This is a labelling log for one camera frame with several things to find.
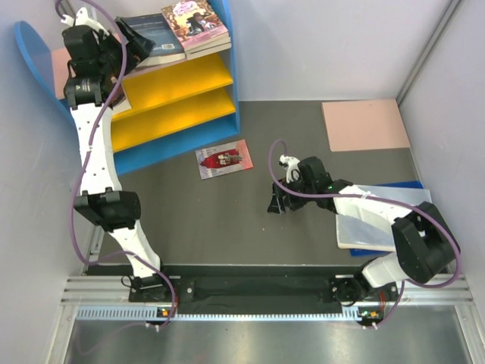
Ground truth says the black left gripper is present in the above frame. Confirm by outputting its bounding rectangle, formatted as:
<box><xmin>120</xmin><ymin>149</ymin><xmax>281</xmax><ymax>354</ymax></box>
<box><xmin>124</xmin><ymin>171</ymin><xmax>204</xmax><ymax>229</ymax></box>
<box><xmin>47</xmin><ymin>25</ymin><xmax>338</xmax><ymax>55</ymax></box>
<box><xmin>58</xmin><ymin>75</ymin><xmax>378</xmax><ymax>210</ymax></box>
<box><xmin>94</xmin><ymin>18</ymin><xmax>153</xmax><ymax>80</ymax></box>

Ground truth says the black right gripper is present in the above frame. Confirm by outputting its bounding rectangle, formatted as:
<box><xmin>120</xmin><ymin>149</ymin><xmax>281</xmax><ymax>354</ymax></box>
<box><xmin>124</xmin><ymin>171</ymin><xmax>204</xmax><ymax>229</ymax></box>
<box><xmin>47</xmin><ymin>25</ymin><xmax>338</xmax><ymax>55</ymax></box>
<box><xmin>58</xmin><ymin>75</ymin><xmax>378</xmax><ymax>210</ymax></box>
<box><xmin>268</xmin><ymin>174</ymin><xmax>317</xmax><ymax>215</ymax></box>

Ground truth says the dark blue paperback book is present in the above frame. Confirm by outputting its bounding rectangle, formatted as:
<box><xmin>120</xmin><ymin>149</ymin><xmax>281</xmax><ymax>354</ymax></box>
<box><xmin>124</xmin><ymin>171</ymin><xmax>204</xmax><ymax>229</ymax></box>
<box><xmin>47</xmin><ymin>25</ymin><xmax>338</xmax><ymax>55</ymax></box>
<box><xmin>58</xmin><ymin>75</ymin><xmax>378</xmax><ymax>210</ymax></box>
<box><xmin>122</xmin><ymin>13</ymin><xmax>186</xmax><ymax>69</ymax></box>

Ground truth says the pink purple paperback book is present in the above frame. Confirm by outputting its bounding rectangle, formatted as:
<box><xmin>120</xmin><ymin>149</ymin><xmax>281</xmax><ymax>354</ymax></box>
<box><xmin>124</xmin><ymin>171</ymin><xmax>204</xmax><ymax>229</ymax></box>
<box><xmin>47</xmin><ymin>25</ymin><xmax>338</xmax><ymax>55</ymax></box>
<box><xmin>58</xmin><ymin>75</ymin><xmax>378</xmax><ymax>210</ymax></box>
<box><xmin>161</xmin><ymin>1</ymin><xmax>229</xmax><ymax>52</ymax></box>

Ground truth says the blue treehouse paperback book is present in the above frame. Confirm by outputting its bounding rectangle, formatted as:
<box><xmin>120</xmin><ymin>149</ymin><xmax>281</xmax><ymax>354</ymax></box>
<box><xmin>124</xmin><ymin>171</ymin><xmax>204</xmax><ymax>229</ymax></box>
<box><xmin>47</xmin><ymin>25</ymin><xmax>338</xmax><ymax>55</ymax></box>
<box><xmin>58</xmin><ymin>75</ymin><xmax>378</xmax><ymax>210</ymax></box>
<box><xmin>186</xmin><ymin>36</ymin><xmax>231</xmax><ymax>55</ymax></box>

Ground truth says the red pink picture book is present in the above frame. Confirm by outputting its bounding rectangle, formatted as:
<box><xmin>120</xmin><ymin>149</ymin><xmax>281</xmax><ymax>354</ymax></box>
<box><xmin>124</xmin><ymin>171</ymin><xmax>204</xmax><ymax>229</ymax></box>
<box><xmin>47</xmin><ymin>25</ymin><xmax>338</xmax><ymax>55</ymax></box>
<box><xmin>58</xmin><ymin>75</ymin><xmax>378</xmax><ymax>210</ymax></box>
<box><xmin>195</xmin><ymin>140</ymin><xmax>253</xmax><ymax>180</ymax></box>

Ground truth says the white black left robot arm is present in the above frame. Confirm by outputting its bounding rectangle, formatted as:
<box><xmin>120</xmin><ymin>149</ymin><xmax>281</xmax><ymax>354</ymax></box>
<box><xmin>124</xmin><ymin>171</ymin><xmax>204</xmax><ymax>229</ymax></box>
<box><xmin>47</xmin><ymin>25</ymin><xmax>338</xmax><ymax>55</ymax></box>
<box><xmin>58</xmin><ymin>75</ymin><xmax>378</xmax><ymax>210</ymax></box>
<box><xmin>62</xmin><ymin>8</ymin><xmax>174</xmax><ymax>303</ymax></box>

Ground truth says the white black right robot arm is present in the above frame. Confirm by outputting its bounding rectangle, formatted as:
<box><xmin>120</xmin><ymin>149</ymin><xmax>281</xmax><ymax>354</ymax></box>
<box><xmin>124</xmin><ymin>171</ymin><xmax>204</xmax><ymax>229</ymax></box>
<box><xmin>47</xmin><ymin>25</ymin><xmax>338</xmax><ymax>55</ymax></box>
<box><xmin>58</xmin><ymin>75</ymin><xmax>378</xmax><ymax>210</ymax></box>
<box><xmin>268</xmin><ymin>154</ymin><xmax>461</xmax><ymax>300</ymax></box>

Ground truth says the book on shelf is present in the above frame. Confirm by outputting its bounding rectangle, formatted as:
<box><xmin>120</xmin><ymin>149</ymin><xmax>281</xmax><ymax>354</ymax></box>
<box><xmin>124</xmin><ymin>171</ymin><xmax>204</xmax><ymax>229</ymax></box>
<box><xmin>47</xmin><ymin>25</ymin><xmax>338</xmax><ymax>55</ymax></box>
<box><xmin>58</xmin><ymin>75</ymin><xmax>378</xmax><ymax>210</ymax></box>
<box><xmin>113</xmin><ymin>96</ymin><xmax>132</xmax><ymax>115</ymax></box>

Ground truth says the blue pink yellow bookshelf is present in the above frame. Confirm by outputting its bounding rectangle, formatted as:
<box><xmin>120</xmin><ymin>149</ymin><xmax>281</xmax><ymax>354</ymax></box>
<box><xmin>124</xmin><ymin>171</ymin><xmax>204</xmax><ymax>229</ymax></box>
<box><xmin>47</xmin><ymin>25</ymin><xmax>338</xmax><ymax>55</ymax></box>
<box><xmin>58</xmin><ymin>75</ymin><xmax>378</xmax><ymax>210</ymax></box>
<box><xmin>14</xmin><ymin>20</ymin><xmax>240</xmax><ymax>176</ymax></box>

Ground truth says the pink board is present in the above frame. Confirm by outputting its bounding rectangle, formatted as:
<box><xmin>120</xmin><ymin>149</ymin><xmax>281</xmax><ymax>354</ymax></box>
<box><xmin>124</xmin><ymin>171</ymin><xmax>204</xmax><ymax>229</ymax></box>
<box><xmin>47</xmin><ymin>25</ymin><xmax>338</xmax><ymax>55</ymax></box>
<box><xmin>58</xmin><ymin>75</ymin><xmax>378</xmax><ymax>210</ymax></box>
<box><xmin>321</xmin><ymin>99</ymin><xmax>410</xmax><ymax>152</ymax></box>

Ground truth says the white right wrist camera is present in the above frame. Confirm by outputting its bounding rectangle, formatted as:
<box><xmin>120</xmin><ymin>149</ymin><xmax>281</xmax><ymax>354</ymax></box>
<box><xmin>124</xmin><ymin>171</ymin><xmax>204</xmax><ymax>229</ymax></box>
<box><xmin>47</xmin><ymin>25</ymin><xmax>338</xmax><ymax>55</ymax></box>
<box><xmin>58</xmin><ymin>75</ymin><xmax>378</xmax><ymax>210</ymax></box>
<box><xmin>279</xmin><ymin>155</ymin><xmax>301</xmax><ymax>184</ymax></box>

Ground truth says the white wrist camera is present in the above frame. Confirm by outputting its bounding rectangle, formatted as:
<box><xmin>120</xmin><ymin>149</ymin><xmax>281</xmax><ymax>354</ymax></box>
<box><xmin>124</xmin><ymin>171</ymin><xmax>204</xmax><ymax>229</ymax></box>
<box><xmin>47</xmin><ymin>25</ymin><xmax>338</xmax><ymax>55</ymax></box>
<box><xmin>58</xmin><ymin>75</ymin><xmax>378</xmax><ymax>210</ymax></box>
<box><xmin>279</xmin><ymin>155</ymin><xmax>301</xmax><ymax>184</ymax></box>
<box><xmin>61</xmin><ymin>7</ymin><xmax>106</xmax><ymax>32</ymax></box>

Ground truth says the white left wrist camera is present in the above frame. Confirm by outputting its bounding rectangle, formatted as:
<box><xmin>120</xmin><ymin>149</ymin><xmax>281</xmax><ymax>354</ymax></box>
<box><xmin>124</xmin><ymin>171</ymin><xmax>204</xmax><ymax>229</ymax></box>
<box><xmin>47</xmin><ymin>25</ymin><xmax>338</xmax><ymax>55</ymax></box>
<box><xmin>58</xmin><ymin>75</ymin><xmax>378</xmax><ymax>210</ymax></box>
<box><xmin>61</xmin><ymin>7</ymin><xmax>106</xmax><ymax>32</ymax></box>

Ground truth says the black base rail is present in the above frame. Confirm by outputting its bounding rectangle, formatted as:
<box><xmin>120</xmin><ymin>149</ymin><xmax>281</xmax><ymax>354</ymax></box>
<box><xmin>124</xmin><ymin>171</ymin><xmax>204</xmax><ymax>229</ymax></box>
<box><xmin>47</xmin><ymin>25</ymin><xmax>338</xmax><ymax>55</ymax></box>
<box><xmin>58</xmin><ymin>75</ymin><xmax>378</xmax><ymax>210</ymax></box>
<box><xmin>87</xmin><ymin>265</ymin><xmax>399</xmax><ymax>319</ymax></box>

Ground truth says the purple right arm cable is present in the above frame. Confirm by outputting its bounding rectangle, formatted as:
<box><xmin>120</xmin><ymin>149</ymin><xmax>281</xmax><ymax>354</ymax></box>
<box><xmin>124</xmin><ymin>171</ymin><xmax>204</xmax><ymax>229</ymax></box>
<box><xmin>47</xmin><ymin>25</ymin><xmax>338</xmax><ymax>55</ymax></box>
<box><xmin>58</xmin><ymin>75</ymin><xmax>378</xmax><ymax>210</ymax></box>
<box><xmin>268</xmin><ymin>139</ymin><xmax>462</xmax><ymax>329</ymax></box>

